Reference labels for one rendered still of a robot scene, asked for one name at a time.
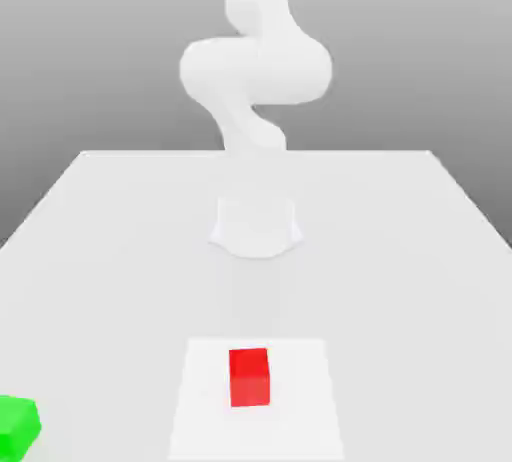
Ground small green cube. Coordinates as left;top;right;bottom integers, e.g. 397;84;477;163
0;394;43;462

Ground small red cube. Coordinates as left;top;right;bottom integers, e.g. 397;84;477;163
228;346;272;408

